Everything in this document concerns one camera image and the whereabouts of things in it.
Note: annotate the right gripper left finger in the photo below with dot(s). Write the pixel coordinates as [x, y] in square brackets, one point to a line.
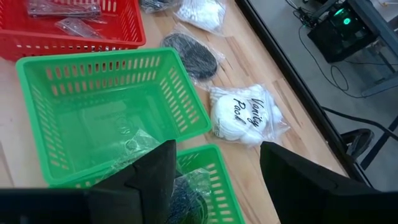
[155, 180]

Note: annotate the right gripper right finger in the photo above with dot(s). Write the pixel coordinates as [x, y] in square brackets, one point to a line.
[304, 193]

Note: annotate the black mesh item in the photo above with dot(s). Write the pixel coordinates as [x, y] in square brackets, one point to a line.
[155, 4]
[189, 202]
[194, 56]

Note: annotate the white vanity pack bag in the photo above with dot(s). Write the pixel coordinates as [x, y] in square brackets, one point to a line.
[242, 118]
[203, 12]

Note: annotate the bagged silver metal tool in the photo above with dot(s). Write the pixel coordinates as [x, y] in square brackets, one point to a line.
[79, 28]

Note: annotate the packets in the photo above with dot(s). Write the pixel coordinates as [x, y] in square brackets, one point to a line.
[62, 7]

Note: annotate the green plastic basket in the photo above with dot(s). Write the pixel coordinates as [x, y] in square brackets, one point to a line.
[224, 186]
[93, 124]

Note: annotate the black computer tower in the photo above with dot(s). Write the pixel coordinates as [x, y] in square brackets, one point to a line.
[342, 34]

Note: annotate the red plastic basket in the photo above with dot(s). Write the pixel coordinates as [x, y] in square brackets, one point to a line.
[31, 46]

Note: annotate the black aluminium table frame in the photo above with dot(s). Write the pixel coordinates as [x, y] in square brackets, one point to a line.
[296, 84]

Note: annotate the grey metal desk frame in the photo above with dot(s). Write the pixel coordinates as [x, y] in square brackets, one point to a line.
[379, 28]

